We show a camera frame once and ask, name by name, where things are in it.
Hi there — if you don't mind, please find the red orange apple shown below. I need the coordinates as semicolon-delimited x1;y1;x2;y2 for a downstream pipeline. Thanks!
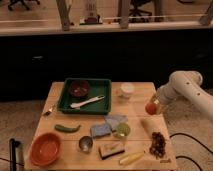
145;102;157;115

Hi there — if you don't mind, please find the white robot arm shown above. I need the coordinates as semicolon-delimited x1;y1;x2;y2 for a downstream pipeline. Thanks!
150;71;213;123

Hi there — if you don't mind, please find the white paper cup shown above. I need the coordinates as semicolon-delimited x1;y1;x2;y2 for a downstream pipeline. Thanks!
120;82;135;99

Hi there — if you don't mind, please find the green plastic cup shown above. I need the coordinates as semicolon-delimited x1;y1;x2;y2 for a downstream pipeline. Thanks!
116;123;131;138

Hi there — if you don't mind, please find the small metal cup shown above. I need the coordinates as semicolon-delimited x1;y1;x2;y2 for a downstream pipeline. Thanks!
79;136;93;153

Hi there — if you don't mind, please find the dark grape bunch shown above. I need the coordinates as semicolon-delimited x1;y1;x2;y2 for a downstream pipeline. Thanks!
149;132;166;158

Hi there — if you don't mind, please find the blue grey cloth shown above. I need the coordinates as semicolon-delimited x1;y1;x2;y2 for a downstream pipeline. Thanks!
104;115;128;131

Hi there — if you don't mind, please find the yellow banana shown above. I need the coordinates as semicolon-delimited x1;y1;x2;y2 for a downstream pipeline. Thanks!
119;152;143;166

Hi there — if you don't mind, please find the blue sponge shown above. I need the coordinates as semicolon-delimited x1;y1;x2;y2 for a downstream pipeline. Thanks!
90;123;111;138

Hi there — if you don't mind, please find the wooden block eraser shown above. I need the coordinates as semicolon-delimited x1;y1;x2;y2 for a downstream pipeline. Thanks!
99;142;125;160

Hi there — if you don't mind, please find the green plastic tray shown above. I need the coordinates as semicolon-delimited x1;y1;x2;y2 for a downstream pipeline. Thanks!
57;78;111;115

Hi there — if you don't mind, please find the white plastic spoon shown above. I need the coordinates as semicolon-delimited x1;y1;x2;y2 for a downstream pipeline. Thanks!
70;95;105;109

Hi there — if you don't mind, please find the dark red bowl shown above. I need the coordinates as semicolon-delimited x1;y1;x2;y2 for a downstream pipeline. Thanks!
69;80;90;97

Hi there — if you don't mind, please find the office chair right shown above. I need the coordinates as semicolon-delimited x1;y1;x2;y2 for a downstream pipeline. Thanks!
129;0;152;23

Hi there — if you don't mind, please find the office chair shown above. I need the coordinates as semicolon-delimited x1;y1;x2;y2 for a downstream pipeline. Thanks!
7;0;40;11
129;0;152;23

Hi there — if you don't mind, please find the green chili pepper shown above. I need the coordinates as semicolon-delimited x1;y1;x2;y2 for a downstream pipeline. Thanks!
54;124;81;133

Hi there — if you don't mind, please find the white red background device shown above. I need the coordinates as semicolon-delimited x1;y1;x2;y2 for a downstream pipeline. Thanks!
80;0;102;25

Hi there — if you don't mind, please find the orange plastic bowl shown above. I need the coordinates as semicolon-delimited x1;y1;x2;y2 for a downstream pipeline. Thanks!
30;132;61;167

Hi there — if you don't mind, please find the black stand left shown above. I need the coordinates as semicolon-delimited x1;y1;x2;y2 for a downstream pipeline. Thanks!
9;138;24;171

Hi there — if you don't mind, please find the office chair left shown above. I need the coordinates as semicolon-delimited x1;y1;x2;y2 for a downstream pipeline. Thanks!
7;0;40;11

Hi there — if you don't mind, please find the black floor cable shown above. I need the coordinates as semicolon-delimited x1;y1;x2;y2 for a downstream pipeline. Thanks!
169;132;213;171

